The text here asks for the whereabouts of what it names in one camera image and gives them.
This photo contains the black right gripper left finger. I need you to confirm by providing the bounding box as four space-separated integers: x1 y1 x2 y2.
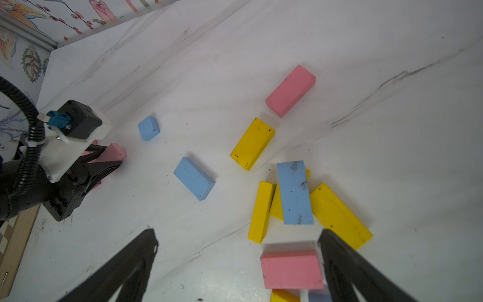
60 229 158 301

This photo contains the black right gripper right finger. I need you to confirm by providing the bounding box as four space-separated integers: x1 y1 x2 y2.
318 229 415 301

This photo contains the light pink block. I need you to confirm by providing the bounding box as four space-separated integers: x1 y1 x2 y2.
81 140 127 193

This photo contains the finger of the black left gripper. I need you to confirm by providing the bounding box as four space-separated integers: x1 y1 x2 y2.
77 144 122 196

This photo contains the blue block on yellow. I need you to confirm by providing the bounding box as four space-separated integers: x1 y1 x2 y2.
277 161 314 225

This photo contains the yellow upright block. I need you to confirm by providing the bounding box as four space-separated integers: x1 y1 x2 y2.
248 181 276 244

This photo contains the light blue long block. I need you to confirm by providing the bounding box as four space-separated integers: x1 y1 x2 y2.
174 157 215 201

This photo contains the small blue cube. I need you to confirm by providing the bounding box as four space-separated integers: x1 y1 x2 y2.
138 116 160 141

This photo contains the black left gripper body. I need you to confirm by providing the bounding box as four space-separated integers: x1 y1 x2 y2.
44 161 93 221

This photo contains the wooden chessboard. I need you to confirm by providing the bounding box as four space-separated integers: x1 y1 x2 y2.
1 206 40 299

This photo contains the small yellow cube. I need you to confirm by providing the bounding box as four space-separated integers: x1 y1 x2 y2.
270 289 301 302

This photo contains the aluminium frame post left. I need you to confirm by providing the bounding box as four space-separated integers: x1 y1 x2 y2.
1 12 59 52

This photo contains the yellow rectangular block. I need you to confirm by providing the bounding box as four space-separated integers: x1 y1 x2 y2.
230 118 275 171

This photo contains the pink lower block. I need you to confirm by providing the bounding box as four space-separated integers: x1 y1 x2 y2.
260 250 325 290

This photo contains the pink rectangular block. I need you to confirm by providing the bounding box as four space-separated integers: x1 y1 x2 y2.
265 65 316 118

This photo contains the yellow angled block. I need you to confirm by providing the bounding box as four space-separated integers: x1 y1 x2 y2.
309 184 373 250

